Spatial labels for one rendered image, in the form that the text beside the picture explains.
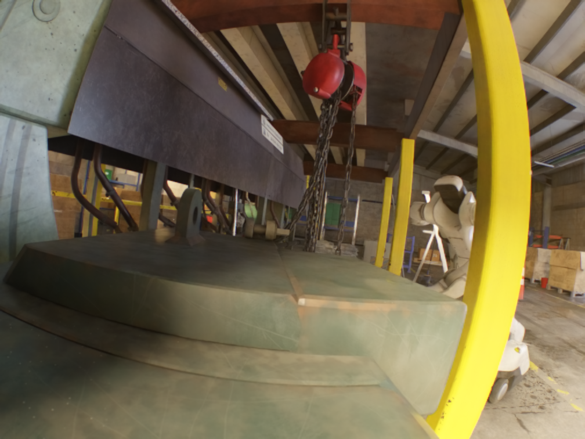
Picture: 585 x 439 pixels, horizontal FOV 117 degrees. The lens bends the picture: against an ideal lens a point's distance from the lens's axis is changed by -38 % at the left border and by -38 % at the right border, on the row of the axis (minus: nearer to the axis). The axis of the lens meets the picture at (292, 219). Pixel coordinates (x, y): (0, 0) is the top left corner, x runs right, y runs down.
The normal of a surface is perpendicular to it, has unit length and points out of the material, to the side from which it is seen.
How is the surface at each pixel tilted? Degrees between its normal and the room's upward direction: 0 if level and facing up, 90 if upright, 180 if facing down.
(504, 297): 90
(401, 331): 90
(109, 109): 90
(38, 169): 90
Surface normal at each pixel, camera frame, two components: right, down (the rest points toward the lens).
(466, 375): -0.24, -0.04
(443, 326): 0.10, 0.00
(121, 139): 0.96, 0.13
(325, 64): -0.82, -0.11
